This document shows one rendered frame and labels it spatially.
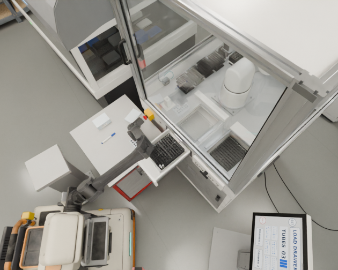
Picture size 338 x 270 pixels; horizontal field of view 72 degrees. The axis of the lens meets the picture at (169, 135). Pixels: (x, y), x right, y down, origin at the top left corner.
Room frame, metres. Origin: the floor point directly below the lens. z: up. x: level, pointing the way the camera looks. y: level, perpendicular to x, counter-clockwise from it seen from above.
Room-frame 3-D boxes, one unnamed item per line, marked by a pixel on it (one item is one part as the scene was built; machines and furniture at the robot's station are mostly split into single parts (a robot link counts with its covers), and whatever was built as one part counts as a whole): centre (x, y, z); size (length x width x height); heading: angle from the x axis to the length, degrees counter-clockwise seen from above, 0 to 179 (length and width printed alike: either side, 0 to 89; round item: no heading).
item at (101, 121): (1.06, 0.54, 0.79); 0.13 x 0.09 x 0.05; 122
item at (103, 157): (0.91, 0.42, 0.38); 0.62 x 0.58 x 0.76; 32
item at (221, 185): (0.46, -0.23, 0.87); 0.29 x 0.02 x 0.11; 32
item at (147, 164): (0.66, 0.04, 0.86); 0.40 x 0.26 x 0.06; 122
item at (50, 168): (0.74, 0.99, 0.38); 0.30 x 0.30 x 0.76; 26
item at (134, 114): (1.07, 0.28, 0.77); 0.13 x 0.09 x 0.02; 138
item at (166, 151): (0.66, 0.04, 0.87); 0.22 x 0.18 x 0.06; 122
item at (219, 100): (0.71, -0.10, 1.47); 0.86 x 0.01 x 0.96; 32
